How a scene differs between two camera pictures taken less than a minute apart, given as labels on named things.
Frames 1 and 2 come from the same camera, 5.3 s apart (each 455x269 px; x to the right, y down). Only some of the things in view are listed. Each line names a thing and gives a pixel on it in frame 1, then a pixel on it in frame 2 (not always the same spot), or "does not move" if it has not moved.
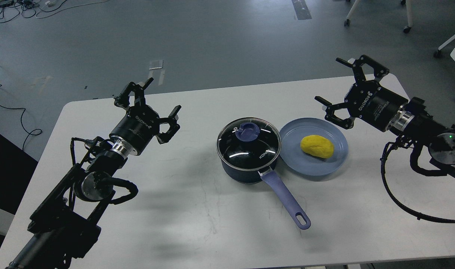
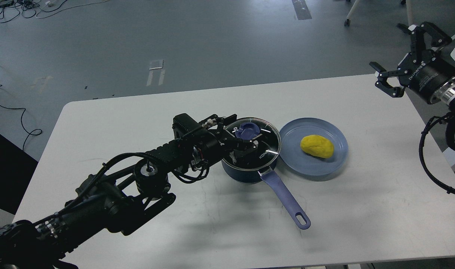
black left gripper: x=137 y=129 -> x=206 y=142
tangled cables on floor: x=3 y=11 does not move
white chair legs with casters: x=409 y=22 does not move
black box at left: x=10 y=170 does not move
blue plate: x=292 y=153 does not move
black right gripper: x=370 y=101 -> x=424 y=76
